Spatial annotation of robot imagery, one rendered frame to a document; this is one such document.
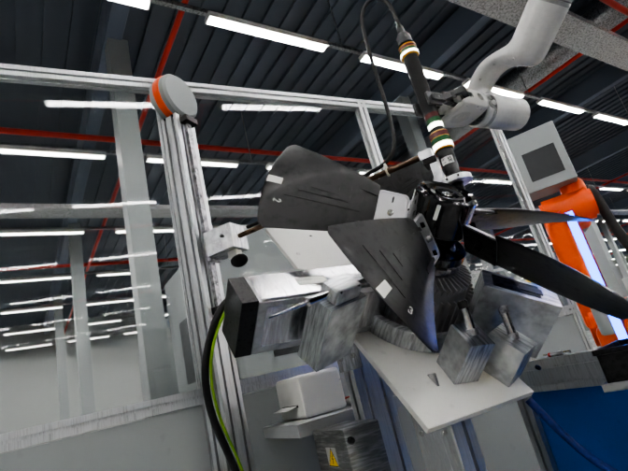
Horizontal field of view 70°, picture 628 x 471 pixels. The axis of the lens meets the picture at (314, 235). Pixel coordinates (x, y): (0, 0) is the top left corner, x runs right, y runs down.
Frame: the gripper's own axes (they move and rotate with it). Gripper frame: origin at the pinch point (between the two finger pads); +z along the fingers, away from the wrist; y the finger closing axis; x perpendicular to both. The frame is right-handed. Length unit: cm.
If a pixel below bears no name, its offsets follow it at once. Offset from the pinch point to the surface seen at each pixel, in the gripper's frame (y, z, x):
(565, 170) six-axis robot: 163, -344, 79
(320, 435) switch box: 37, 27, -65
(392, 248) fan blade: -10.9, 30.9, -37.0
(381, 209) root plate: 3.8, 18.6, -24.3
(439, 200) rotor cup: -7.4, 14.2, -27.7
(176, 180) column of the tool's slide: 57, 45, 10
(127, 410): 70, 63, -49
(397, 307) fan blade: -14, 36, -46
